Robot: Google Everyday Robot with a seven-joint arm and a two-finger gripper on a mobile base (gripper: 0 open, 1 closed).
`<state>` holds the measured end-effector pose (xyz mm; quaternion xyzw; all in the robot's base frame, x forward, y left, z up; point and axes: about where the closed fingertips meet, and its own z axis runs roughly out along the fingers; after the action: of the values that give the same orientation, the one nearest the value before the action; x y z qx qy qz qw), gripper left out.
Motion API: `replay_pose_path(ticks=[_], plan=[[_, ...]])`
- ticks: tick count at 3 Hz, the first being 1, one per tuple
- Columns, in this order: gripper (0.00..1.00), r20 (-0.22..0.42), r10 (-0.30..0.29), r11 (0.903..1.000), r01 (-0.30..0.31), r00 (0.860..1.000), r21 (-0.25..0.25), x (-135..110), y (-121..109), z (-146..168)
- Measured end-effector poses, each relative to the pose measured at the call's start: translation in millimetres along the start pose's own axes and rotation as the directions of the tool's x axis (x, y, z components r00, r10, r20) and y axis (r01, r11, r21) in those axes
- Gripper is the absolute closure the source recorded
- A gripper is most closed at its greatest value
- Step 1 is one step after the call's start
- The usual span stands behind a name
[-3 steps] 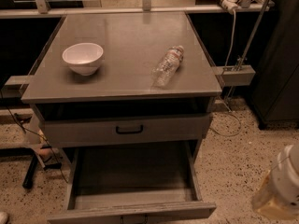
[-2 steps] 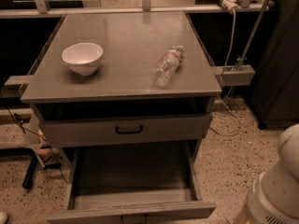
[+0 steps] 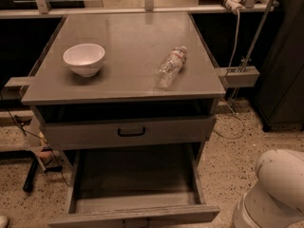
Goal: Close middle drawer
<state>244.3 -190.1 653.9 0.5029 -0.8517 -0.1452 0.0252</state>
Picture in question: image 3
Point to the grey drawer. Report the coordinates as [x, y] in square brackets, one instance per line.
[135, 187]
[105, 134]

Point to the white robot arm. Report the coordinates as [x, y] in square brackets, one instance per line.
[277, 199]

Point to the grey drawer cabinet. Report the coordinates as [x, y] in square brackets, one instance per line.
[135, 45]

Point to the grey top drawer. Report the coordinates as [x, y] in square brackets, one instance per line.
[105, 134]

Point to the clear plastic water bottle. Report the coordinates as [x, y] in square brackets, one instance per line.
[168, 70]

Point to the white bowl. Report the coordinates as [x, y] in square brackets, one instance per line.
[84, 59]

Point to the dark cabinet on right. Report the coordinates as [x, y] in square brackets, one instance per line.
[279, 92]

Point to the black floor stand leg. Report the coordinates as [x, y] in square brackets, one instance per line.
[28, 185]

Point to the metal diagonal rod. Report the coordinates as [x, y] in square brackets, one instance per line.
[245, 61]

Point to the grey metal bracket block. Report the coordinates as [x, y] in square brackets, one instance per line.
[235, 79]

